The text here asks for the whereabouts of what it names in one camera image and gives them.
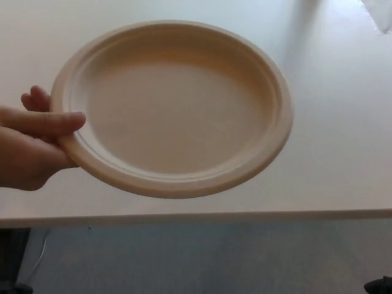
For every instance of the person's bare hand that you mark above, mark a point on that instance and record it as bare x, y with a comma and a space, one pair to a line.
27, 150

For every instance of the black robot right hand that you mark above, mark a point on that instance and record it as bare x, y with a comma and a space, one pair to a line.
381, 286

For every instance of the beige round paper plate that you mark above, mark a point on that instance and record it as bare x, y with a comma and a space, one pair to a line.
171, 122

